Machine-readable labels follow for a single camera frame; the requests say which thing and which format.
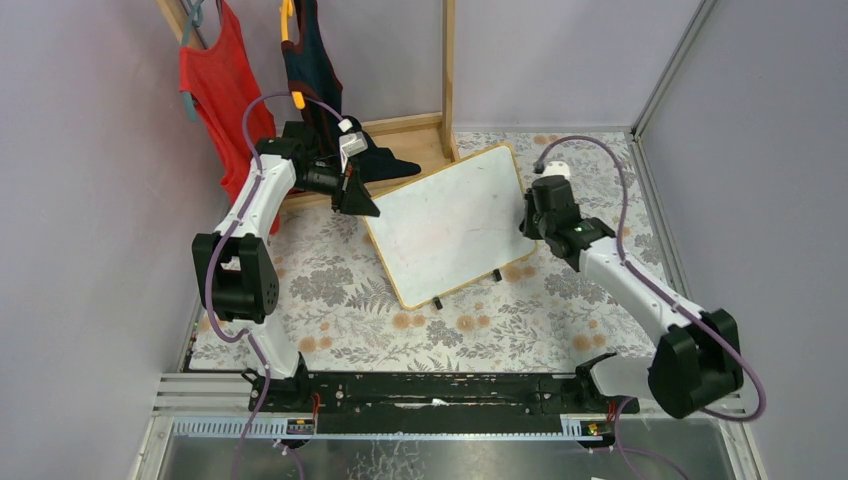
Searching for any whiteboard with yellow frame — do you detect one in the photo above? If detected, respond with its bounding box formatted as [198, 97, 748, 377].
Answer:
[364, 143, 536, 310]

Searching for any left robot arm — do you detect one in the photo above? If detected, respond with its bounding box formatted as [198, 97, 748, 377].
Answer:
[192, 120, 380, 380]

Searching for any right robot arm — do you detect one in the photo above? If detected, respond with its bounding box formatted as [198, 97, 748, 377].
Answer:
[520, 175, 744, 419]

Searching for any wooden clothes rack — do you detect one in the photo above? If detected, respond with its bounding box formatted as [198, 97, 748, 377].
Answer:
[155, 0, 461, 212]

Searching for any navy tank top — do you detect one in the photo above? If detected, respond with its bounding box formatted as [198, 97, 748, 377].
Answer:
[291, 1, 421, 183]

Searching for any floral table mat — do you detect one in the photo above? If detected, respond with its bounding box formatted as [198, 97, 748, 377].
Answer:
[188, 131, 678, 374]

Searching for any red mesh tank top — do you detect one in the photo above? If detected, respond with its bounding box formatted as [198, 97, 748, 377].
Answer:
[191, 1, 276, 203]

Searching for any yellow clothes hanger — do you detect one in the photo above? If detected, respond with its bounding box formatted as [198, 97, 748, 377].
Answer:
[279, 0, 306, 111]

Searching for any teal clothes hanger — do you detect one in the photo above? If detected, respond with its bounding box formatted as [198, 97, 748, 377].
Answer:
[179, 0, 204, 122]

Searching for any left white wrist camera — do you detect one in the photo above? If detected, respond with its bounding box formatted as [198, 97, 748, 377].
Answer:
[339, 131, 368, 166]

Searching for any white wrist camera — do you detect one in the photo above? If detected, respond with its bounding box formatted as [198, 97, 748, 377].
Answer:
[540, 160, 571, 180]
[339, 131, 368, 166]

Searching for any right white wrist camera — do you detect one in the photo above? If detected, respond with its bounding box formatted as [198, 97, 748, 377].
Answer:
[540, 160, 571, 180]

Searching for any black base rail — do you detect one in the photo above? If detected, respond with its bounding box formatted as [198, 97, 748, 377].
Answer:
[241, 369, 640, 436]

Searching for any aluminium frame post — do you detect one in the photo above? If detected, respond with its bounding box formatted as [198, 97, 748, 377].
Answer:
[631, 0, 719, 141]

